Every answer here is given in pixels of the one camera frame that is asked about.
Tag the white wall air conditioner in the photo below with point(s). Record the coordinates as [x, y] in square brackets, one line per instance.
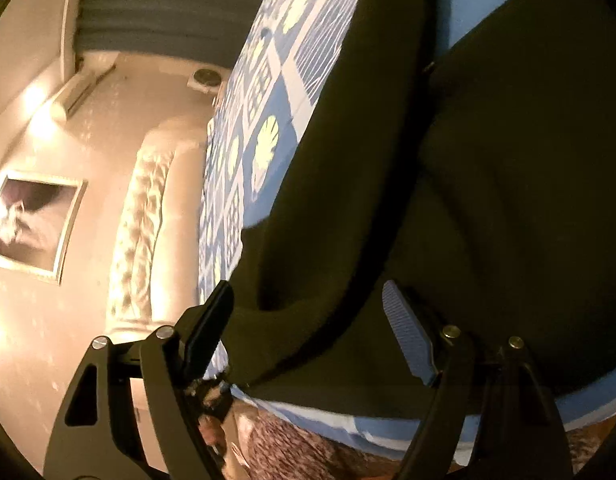
[73, 93]

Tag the cream tufted headboard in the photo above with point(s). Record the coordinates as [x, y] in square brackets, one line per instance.
[153, 277]

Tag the black pants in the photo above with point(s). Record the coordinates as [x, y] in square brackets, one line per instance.
[481, 181]

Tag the blue white patterned bedspread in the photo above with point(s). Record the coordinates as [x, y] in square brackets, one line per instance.
[271, 94]

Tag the framed black white picture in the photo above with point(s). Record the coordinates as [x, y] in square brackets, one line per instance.
[37, 216]

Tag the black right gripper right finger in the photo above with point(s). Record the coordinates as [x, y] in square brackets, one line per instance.
[520, 433]

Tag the round fan on nightstand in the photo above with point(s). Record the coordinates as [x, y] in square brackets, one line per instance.
[208, 80]

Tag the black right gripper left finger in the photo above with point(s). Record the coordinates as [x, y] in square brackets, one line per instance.
[96, 434]

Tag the dark green curtain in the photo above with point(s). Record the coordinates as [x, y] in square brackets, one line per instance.
[210, 31]

